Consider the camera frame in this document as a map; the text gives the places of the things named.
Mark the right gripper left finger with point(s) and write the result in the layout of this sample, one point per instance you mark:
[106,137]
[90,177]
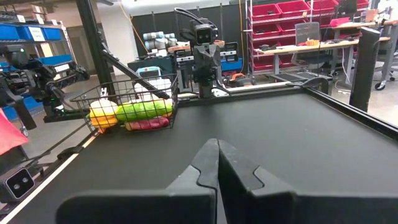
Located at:
[186,205]

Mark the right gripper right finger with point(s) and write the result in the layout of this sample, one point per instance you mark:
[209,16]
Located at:
[248,205]

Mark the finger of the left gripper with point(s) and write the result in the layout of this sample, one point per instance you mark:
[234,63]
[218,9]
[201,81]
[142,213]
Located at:
[214,62]
[200,62]

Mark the green cucumber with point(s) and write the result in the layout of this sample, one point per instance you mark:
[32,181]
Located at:
[143,110]

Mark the red chili pepper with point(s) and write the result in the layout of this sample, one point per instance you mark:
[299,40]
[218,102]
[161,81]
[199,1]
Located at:
[146,124]

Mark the yellow bell pepper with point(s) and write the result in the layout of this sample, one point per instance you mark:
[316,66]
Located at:
[102,110]

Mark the orange bell pepper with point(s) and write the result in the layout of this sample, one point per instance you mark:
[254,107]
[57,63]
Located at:
[101,127]

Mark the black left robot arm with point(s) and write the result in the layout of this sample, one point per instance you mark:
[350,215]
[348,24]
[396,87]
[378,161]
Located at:
[206,88]

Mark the blue box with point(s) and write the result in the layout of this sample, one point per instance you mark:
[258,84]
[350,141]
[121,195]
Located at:
[231,63]

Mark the light blue device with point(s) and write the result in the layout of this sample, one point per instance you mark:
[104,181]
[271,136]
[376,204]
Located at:
[148,72]

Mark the red bin rack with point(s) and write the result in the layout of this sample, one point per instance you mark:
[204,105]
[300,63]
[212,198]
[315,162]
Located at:
[264,12]

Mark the grey office chair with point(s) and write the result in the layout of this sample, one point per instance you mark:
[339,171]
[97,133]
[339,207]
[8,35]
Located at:
[306,31]

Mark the wooden desk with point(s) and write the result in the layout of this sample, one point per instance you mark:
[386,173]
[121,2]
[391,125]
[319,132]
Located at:
[311,47]

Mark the black perforated column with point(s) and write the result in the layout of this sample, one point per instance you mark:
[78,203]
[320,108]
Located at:
[363,68]

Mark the black robot equipment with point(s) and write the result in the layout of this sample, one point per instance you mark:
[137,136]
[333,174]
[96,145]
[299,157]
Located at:
[37,77]

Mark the red cloth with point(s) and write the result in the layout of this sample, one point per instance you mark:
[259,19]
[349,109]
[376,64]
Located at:
[9,133]

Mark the blue bin shelf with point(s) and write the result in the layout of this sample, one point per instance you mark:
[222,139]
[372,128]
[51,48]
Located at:
[9,32]

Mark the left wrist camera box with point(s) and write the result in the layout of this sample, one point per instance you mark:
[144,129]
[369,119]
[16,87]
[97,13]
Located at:
[204,35]

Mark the black table frame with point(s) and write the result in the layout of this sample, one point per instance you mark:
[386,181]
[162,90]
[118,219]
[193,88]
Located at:
[93,46]

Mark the grey stereo camera box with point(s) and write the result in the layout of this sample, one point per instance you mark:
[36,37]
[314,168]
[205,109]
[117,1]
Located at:
[17,185]

